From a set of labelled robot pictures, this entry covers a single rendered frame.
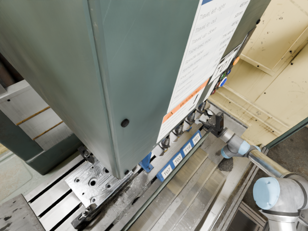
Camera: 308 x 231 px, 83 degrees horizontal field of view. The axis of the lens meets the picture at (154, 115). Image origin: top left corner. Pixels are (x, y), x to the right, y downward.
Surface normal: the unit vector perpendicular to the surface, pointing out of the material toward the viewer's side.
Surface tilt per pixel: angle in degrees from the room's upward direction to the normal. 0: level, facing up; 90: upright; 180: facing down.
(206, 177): 7
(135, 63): 90
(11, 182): 0
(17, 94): 90
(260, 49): 90
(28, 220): 24
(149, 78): 90
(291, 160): 0
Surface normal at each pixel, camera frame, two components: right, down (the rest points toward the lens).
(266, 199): -0.98, -0.19
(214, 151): -0.18, -0.30
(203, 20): 0.73, 0.60
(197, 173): 0.20, -0.64
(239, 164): -0.11, -0.73
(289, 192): 0.11, -0.43
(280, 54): -0.68, 0.55
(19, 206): 0.38, -0.75
